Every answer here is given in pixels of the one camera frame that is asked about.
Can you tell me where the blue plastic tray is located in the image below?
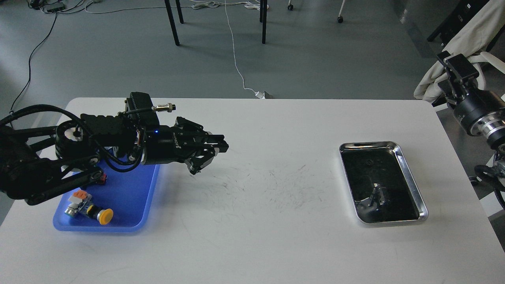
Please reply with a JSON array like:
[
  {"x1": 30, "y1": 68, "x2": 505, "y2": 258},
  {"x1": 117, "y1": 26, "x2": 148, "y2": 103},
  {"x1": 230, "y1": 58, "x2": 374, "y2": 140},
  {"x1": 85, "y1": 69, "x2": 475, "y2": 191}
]
[{"x1": 52, "y1": 161, "x2": 159, "y2": 233}]

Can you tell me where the black table leg left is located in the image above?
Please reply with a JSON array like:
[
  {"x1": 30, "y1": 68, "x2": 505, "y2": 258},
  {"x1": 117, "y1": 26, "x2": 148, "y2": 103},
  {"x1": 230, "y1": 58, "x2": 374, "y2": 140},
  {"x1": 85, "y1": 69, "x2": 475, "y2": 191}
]
[{"x1": 164, "y1": 0, "x2": 185, "y2": 46}]

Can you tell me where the black cable on floor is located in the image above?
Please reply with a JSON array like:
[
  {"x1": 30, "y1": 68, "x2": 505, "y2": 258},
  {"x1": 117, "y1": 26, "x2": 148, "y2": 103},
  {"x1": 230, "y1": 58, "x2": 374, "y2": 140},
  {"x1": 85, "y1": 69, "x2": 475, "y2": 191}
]
[{"x1": 9, "y1": 0, "x2": 93, "y2": 117}]

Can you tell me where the white cable on floor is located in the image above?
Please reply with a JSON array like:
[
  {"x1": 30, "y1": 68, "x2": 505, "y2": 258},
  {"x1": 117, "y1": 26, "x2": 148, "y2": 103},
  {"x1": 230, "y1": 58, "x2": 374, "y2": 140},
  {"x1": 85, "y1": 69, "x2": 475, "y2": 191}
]
[{"x1": 191, "y1": 0, "x2": 269, "y2": 95}]

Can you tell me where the black square push button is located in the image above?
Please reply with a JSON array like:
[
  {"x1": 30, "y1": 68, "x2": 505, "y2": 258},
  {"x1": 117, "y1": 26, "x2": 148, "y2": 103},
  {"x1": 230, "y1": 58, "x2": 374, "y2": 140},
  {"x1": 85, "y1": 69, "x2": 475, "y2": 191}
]
[{"x1": 96, "y1": 173, "x2": 108, "y2": 185}]

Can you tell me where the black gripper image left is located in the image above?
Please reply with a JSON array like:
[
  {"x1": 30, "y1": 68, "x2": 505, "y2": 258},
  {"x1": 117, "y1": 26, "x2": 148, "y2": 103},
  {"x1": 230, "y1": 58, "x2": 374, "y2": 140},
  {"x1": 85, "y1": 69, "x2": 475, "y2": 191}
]
[{"x1": 141, "y1": 116, "x2": 229, "y2": 175}]

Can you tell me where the yellow push button switch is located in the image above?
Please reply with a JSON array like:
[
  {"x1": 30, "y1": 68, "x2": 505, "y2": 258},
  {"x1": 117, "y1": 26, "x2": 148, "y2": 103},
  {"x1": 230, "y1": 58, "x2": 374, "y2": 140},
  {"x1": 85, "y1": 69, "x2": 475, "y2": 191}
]
[{"x1": 85, "y1": 205, "x2": 114, "y2": 225}]

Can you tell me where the white power adapter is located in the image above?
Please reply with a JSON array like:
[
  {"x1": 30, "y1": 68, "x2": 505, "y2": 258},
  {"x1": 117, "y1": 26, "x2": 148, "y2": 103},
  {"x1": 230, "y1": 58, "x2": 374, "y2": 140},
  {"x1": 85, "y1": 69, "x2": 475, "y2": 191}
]
[{"x1": 255, "y1": 91, "x2": 273, "y2": 99}]

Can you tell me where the silver orange push button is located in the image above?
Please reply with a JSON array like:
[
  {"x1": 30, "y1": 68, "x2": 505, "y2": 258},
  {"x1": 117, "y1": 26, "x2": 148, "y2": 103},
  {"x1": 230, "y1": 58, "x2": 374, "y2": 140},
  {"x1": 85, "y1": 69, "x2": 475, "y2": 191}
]
[{"x1": 64, "y1": 189, "x2": 93, "y2": 218}]

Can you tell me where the silver metal tray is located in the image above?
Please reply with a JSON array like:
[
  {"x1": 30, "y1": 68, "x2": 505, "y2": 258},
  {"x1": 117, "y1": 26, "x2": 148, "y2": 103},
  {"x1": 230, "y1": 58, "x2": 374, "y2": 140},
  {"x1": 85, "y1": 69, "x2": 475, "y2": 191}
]
[{"x1": 339, "y1": 141, "x2": 429, "y2": 225}]

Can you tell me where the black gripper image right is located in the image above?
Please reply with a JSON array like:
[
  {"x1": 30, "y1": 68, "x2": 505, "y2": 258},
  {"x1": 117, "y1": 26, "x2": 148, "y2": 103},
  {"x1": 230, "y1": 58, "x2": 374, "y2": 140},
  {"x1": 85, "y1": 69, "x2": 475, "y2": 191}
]
[{"x1": 436, "y1": 51, "x2": 505, "y2": 138}]

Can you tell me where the black table leg right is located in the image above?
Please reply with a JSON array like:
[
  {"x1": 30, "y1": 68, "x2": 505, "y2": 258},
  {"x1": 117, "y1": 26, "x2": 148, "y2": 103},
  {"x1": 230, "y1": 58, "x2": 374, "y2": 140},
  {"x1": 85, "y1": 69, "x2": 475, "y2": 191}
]
[{"x1": 259, "y1": 0, "x2": 267, "y2": 44}]

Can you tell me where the black table leg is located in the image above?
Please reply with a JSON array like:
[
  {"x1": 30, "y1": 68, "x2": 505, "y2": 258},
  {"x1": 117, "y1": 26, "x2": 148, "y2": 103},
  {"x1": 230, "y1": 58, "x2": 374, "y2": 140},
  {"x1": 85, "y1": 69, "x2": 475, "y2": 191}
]
[
  {"x1": 164, "y1": 0, "x2": 185, "y2": 46},
  {"x1": 259, "y1": 0, "x2": 267, "y2": 44}
]

